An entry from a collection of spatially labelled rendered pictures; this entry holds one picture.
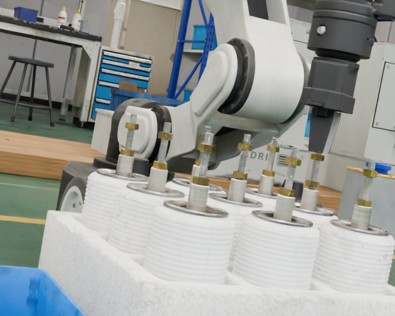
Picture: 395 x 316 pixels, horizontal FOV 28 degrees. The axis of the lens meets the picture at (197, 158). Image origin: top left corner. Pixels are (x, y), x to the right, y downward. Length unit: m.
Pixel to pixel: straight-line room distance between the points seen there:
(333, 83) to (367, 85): 2.71
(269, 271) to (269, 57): 0.60
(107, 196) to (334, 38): 0.37
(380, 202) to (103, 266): 0.50
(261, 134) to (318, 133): 0.47
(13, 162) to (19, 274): 1.86
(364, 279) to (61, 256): 0.40
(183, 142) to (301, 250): 0.75
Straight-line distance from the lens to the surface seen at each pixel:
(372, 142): 3.73
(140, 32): 7.47
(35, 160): 2.91
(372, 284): 1.00
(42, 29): 6.41
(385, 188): 1.25
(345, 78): 1.08
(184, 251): 0.86
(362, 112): 3.77
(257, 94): 1.42
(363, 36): 1.09
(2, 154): 2.89
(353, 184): 1.27
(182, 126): 1.65
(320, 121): 1.09
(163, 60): 7.56
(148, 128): 1.71
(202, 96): 1.47
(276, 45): 1.48
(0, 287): 1.06
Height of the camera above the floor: 0.37
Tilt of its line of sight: 4 degrees down
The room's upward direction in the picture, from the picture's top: 10 degrees clockwise
